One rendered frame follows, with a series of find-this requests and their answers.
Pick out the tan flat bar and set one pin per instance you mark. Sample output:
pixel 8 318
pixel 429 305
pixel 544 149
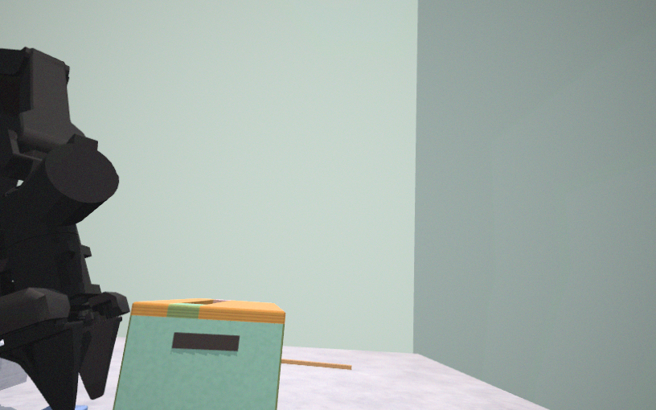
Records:
pixel 316 364

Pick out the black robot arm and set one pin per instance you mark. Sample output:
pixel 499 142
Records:
pixel 64 177

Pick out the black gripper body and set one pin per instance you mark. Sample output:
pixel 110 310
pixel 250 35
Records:
pixel 52 287

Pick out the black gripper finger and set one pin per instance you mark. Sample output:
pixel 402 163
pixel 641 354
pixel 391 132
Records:
pixel 51 359
pixel 96 351

